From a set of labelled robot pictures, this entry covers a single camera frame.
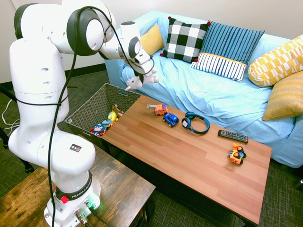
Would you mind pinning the black remote control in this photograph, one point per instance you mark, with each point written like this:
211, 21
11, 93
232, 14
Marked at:
233, 136

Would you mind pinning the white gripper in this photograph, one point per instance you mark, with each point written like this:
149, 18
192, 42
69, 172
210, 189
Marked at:
144, 65

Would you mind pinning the light blue covered sofa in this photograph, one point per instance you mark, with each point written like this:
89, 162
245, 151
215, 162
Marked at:
201, 94

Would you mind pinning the black white checkered pillow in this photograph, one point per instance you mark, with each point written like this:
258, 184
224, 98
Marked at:
184, 40

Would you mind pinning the Captain America plush toy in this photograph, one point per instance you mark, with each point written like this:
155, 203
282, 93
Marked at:
99, 128

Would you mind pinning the brown monkey plush toy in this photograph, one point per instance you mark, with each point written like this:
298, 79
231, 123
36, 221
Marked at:
115, 110

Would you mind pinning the blue toy police car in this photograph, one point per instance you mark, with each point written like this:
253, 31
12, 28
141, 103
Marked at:
171, 119

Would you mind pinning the yellow striped pillow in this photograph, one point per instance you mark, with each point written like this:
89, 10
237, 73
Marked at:
286, 97

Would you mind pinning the yellow plush toy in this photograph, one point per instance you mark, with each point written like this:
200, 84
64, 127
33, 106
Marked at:
113, 116

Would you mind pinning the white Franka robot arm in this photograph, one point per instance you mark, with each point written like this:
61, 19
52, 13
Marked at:
38, 71

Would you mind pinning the grey woven basket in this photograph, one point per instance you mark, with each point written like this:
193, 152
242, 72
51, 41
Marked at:
94, 104

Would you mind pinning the yellow white patterned bolster pillow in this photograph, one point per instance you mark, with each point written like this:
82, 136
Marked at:
277, 63

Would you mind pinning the plain yellow pillow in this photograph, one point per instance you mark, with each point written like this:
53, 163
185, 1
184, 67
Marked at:
152, 40

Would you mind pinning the grey elephant stuffed toy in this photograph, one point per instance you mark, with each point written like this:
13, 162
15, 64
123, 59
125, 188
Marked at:
135, 82

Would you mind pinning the small orange toy vehicle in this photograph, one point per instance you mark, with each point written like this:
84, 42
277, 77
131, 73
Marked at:
237, 148
235, 158

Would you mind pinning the orange flame pattern plush toy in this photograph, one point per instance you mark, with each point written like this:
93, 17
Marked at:
111, 124

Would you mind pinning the blue black headphones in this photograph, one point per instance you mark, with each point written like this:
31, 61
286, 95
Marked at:
206, 124

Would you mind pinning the blue striped pillow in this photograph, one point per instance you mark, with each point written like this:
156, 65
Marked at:
227, 47

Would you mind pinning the wooden coffee table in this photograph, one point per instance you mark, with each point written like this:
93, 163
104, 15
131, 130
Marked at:
189, 201

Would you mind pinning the orange toy truck white ladder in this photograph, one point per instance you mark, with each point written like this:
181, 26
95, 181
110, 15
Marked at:
161, 110

